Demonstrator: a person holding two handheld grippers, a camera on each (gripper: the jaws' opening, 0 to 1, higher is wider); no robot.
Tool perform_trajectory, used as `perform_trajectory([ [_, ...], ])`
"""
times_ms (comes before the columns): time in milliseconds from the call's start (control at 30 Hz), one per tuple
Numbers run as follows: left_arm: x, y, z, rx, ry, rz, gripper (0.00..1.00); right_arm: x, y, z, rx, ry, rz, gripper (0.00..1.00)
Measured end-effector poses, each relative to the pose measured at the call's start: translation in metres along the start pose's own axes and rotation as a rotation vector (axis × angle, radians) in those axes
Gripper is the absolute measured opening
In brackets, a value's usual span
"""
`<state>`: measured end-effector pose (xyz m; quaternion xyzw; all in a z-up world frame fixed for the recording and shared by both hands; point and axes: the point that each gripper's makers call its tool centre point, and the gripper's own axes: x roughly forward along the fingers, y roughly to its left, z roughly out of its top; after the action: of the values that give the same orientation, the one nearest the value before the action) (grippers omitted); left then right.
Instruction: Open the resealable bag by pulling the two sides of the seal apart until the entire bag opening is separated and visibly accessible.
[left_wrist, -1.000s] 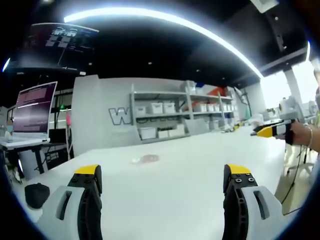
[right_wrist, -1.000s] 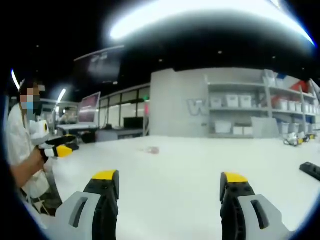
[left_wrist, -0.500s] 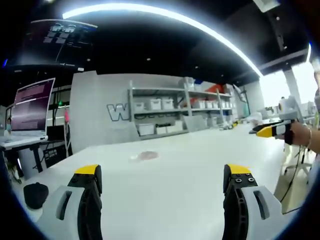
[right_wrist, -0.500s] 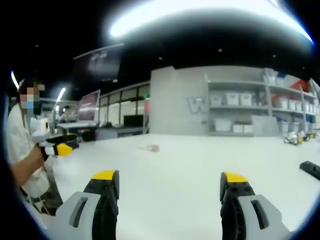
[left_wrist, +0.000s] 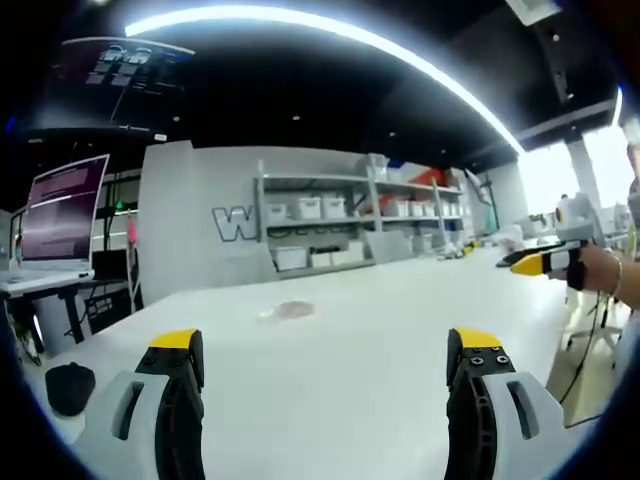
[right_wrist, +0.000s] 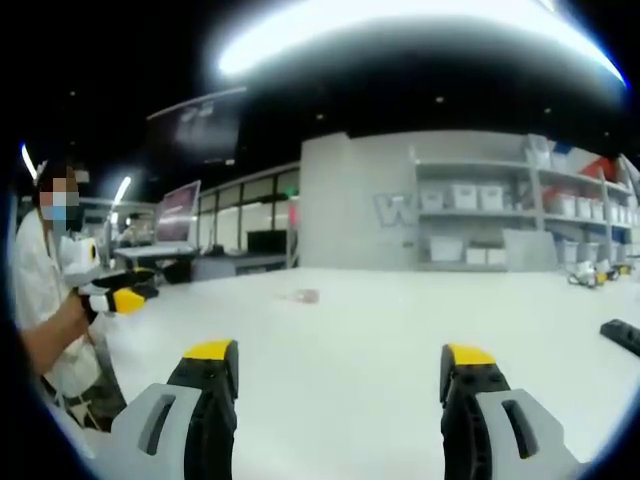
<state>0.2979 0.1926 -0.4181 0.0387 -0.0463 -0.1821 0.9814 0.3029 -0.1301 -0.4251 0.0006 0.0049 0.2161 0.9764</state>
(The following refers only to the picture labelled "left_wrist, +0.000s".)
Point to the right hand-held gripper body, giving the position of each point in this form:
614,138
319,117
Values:
575,222

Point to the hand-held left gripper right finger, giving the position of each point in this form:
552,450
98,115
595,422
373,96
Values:
480,415

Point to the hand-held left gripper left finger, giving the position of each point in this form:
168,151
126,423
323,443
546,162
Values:
170,410

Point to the clear resealable bag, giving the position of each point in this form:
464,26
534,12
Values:
292,310

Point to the person's right hand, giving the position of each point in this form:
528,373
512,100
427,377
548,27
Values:
597,270

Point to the white office chair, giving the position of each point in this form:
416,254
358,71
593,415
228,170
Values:
592,320

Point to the black round object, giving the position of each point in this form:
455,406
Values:
70,387

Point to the grey desk with black legs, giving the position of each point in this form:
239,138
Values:
42,295

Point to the grey metal shelf rack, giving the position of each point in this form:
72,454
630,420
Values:
360,220

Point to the white storage box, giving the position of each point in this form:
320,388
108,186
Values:
291,257
333,206
309,207

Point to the computer monitor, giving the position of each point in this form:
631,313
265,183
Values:
60,210

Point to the long ceiling light strip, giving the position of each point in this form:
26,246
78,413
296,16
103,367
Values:
325,50

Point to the hanging dark screen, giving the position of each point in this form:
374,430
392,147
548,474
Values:
110,82

